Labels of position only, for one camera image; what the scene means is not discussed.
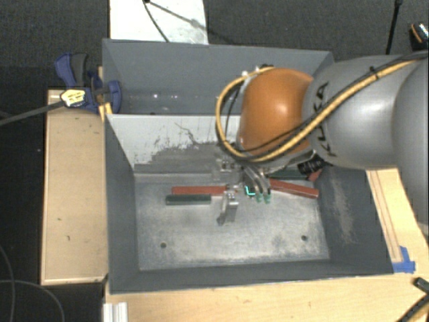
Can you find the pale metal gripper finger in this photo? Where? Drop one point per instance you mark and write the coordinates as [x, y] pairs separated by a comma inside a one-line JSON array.
[[233, 210], [224, 210]]

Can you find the grey metal bin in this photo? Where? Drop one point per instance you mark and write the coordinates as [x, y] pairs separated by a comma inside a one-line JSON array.
[[207, 233]]

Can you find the red-brown flat block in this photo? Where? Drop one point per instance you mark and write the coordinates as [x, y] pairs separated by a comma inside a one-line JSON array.
[[197, 190], [296, 190]]

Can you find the dark green flat block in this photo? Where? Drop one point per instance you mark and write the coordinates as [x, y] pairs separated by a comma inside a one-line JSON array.
[[187, 199], [290, 174]]

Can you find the pale wood board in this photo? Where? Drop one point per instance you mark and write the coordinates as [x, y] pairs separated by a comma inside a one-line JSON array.
[[73, 193]]

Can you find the black cylinder on white bracket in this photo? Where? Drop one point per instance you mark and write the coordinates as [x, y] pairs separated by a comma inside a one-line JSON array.
[[310, 167]]

